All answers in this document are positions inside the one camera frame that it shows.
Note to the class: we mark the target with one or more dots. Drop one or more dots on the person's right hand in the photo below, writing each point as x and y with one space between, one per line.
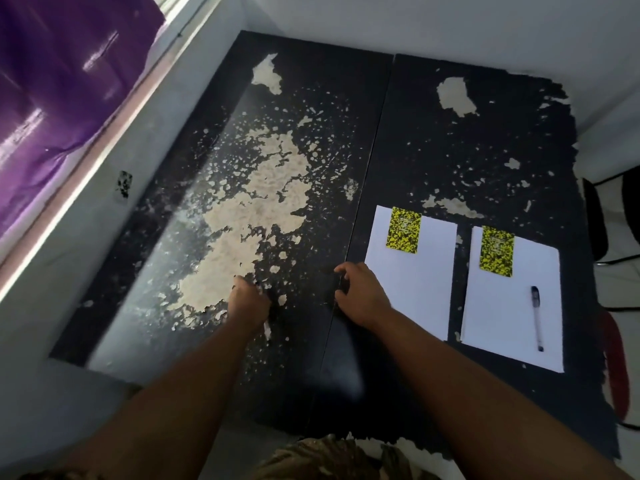
362 299

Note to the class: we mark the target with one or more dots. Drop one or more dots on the person's left hand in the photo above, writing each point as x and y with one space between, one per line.
250 304

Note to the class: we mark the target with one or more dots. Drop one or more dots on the person's left fingers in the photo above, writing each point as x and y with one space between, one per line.
248 284

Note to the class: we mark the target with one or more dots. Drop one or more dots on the person's right fingers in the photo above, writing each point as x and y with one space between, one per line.
345 279

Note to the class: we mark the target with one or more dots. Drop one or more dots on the person's left forearm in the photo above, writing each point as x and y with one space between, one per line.
165 409

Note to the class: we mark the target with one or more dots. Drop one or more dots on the person's right forearm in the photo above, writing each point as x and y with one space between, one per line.
480 404

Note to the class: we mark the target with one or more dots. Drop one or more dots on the white paper sheet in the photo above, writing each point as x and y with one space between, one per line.
515 304
415 274

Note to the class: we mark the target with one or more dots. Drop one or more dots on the yellow black patterned card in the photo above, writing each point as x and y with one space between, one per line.
497 251
403 229

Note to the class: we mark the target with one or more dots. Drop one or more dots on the camouflage trousers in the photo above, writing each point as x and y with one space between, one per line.
330 459

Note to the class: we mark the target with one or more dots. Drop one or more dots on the black capped ballpoint pen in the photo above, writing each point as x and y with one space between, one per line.
536 317

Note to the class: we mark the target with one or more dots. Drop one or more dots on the purple curtain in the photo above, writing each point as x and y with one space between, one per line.
55 89

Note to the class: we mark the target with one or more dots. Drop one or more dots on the black frame chair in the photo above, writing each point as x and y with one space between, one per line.
612 274

